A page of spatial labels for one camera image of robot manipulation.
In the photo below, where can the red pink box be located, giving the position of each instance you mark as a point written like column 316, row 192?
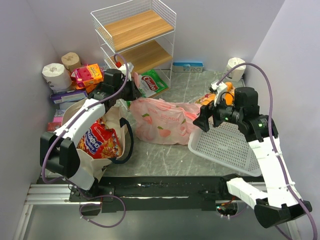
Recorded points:
column 55, row 124

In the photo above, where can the beige canvas tote bag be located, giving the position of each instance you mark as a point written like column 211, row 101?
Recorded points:
column 77, row 120

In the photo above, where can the blue white tissue box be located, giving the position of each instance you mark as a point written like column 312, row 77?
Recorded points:
column 187, row 67

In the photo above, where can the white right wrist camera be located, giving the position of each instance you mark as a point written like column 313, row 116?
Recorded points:
column 217, row 88

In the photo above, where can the brown toilet paper roll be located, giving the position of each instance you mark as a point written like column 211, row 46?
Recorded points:
column 71, row 61

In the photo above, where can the white wire shelf rack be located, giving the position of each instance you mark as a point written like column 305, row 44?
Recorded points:
column 142, row 31

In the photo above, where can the pink orange snack box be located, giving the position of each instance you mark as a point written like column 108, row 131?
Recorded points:
column 86, row 76

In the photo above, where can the orange carrot piece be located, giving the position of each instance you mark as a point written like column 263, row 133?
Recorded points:
column 229, row 98

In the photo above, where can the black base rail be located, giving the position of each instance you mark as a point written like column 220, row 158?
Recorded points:
column 148, row 193

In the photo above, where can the croissant bread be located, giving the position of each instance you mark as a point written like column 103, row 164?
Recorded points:
column 231, row 88

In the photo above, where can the white RIO box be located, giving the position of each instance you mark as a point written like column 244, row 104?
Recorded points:
column 59, row 112

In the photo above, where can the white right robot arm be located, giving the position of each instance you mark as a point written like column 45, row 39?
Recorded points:
column 281, row 202

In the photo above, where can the purple box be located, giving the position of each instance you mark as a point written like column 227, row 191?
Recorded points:
column 68, row 96

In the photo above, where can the green white Chubo bag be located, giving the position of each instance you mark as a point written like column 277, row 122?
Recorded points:
column 151, row 84

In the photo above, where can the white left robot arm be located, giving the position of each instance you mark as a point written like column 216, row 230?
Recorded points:
column 59, row 157

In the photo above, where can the red yellow snack bag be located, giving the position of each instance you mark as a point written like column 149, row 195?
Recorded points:
column 100, row 141

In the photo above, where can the white toilet paper roll left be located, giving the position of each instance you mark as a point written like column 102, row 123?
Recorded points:
column 57, row 76

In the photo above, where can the white plastic basket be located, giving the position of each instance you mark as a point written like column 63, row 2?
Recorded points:
column 225, row 145

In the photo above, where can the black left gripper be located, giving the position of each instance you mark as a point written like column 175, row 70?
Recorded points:
column 132, row 91

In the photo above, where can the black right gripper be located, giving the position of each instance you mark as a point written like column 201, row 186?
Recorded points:
column 215, row 115

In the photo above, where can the pink plastic grocery bag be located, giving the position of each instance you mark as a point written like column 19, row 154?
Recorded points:
column 165, row 123

